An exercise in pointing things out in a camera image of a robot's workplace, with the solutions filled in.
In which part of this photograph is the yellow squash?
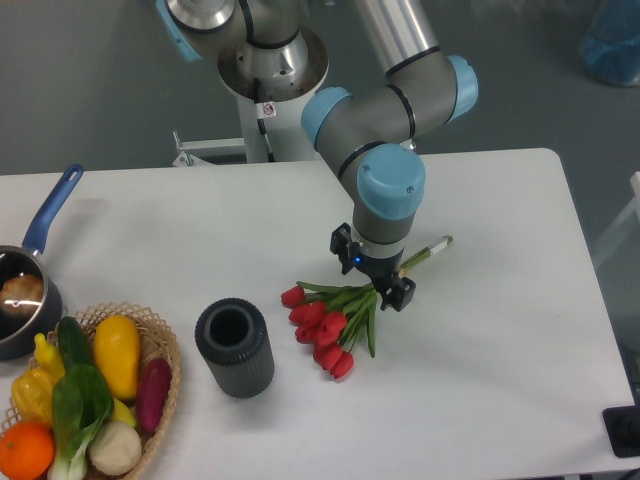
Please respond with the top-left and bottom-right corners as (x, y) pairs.
(93, 315), (141, 402)

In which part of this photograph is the blue handled saucepan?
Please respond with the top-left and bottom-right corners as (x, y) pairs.
(1, 164), (84, 361)

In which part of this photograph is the brown bread roll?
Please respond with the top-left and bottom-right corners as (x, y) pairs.
(1, 274), (44, 317)

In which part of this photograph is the yellow bell pepper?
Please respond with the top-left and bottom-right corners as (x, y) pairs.
(11, 367), (54, 427)

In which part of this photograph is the blue translucent container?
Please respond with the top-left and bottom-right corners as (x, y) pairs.
(579, 0), (639, 87)

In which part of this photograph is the purple eggplant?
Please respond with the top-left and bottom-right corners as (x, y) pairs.
(135, 357), (172, 434)

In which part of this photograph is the beige onion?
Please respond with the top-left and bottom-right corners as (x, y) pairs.
(89, 421), (142, 476)

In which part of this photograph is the yellow banana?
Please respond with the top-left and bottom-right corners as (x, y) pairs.
(111, 398), (137, 428)

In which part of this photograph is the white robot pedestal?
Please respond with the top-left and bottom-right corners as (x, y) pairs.
(172, 29), (331, 168)

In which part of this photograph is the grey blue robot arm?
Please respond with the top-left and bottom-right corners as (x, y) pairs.
(156, 1), (478, 310)

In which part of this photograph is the black cable on pedestal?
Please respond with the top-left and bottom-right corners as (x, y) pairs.
(252, 78), (276, 163)

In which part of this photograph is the small yellow pepper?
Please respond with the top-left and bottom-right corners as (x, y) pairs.
(34, 333), (65, 382)

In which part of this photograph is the green bok choy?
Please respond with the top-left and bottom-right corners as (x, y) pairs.
(47, 363), (115, 480)

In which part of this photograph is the red tulip bouquet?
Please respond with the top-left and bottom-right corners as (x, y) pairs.
(280, 235), (453, 381)

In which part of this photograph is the woven wicker basket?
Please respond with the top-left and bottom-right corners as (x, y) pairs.
(1, 303), (181, 479)

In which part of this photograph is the black device at edge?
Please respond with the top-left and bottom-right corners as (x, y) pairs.
(602, 405), (639, 458)

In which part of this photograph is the orange fruit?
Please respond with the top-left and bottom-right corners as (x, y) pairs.
(1, 422), (55, 480)

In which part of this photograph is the green cucumber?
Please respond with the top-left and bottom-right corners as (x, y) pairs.
(56, 316), (95, 370)

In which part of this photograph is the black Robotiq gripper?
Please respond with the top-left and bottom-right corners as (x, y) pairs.
(330, 223), (416, 312)

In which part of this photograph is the white frame at right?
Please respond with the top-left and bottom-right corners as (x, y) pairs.
(591, 172), (639, 269)

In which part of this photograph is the dark grey ribbed vase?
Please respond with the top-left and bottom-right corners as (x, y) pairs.
(194, 297), (275, 399)

